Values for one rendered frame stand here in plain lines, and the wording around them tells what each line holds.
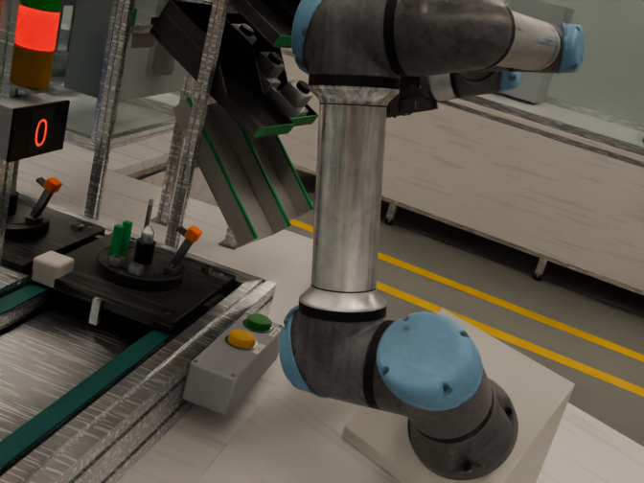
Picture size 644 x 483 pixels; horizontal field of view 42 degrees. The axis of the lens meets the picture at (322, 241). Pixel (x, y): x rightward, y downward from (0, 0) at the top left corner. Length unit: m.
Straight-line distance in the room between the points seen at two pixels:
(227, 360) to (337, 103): 0.39
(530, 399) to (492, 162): 4.00
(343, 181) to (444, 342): 0.23
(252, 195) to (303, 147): 3.95
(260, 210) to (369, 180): 0.59
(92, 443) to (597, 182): 4.34
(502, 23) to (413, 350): 0.40
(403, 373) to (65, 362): 0.47
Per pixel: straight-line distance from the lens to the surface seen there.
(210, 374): 1.15
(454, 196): 5.24
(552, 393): 1.21
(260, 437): 1.22
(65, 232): 1.48
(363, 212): 1.05
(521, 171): 5.12
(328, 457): 1.22
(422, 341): 1.02
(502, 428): 1.15
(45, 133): 1.19
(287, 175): 1.75
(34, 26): 1.14
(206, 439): 1.19
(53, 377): 1.16
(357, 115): 1.03
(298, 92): 1.62
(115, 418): 1.02
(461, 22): 1.00
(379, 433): 1.24
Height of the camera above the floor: 1.51
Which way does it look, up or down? 19 degrees down
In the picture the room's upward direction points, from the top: 15 degrees clockwise
